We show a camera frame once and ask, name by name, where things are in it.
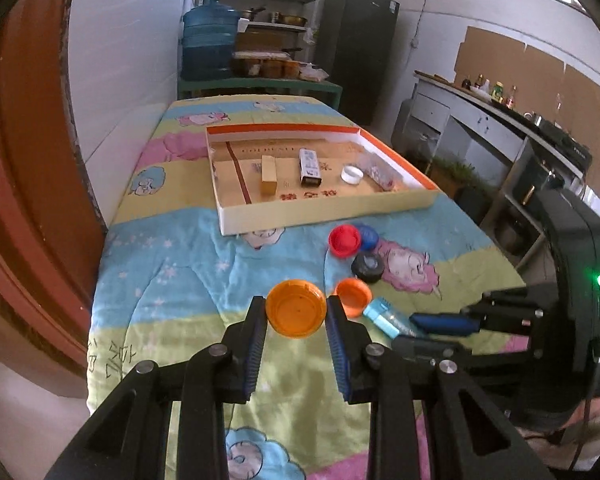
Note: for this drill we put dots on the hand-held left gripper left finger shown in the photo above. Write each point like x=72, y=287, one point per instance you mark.
x=252, y=340

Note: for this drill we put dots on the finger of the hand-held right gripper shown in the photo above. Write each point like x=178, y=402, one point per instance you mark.
x=420, y=347
x=440, y=322

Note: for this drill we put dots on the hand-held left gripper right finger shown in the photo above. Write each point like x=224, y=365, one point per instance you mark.
x=337, y=345

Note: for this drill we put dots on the teal lighter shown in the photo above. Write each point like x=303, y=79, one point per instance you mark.
x=385, y=316

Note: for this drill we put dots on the dark orange bottle cap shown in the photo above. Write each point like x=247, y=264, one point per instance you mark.
x=352, y=296

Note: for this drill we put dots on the light orange bottle cap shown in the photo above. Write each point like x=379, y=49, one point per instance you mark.
x=296, y=310

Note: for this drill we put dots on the black bottle cap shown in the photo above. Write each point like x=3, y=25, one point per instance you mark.
x=369, y=266

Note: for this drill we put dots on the red bottle cap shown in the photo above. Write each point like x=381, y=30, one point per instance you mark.
x=344, y=241

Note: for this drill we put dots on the blue bottle cap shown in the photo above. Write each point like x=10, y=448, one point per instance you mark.
x=370, y=236

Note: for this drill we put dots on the shallow orange-rimmed cardboard tray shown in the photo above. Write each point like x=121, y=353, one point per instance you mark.
x=290, y=200

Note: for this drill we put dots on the clear glitter lighter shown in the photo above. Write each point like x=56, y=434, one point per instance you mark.
x=377, y=172

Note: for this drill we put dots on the gold lighter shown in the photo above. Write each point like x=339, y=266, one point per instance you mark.
x=269, y=176

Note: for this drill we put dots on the white bottle cap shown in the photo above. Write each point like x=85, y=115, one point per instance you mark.
x=352, y=175

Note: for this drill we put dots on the white printed lighter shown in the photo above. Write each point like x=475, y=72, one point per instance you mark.
x=310, y=167

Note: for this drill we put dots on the cartoon sheep printed blanket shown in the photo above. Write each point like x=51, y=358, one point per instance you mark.
x=180, y=270

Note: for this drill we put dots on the black gas stove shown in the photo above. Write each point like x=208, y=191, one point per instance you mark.
x=560, y=137

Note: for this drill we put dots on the green potted plant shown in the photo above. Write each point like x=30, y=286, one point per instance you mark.
x=455, y=170

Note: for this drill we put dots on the white counter cabinet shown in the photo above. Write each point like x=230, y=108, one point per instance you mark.
x=480, y=125

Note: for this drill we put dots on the yellow-green bottle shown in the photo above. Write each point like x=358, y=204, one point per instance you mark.
x=498, y=91

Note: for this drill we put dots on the white bottle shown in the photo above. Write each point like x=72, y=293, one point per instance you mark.
x=486, y=87

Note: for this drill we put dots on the green table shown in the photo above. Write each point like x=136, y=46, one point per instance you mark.
x=260, y=86

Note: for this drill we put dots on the jar of orange food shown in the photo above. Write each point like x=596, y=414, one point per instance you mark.
x=272, y=67
x=291, y=68
x=247, y=66

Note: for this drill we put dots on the white plastic bag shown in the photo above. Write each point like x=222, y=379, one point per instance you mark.
x=312, y=72

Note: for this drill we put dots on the dark refrigerator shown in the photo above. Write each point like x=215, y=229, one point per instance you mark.
x=355, y=60

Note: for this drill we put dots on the black pan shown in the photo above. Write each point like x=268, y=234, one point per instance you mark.
x=292, y=51

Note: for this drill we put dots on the blue water jug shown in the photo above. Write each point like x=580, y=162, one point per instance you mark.
x=207, y=40

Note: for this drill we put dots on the brass pot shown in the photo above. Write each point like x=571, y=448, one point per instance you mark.
x=292, y=20

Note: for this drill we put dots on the steel pot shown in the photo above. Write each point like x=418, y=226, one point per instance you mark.
x=252, y=14

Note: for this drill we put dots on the cardboard wall sheet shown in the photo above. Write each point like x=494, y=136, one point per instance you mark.
x=505, y=60

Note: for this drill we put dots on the red wooden door frame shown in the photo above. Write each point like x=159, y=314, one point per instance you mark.
x=25, y=160

